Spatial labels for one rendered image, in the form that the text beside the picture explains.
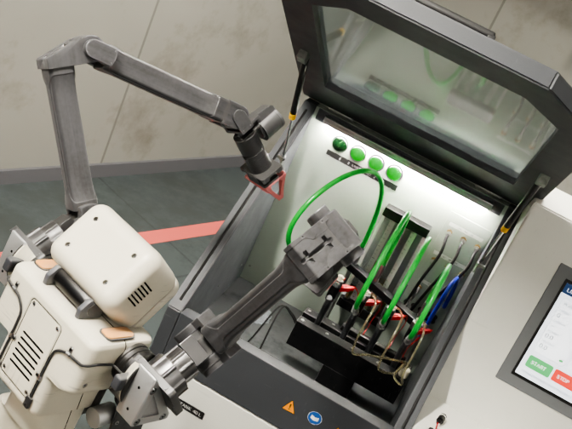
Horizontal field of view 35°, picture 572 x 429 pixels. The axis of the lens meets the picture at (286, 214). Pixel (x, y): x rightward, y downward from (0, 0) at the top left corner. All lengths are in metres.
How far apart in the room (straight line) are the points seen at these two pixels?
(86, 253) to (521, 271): 1.19
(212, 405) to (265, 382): 0.18
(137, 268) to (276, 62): 3.96
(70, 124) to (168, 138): 3.32
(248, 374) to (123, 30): 2.59
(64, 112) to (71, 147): 0.07
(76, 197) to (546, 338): 1.26
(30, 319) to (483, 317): 1.22
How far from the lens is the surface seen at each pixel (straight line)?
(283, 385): 2.40
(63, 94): 1.97
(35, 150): 4.72
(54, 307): 1.78
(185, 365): 1.75
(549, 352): 2.52
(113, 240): 1.77
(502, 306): 2.49
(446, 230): 2.70
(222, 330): 1.73
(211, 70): 5.22
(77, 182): 1.99
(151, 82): 2.04
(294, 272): 1.56
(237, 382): 2.45
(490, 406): 2.56
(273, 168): 2.21
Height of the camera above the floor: 2.24
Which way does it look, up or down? 24 degrees down
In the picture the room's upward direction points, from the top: 25 degrees clockwise
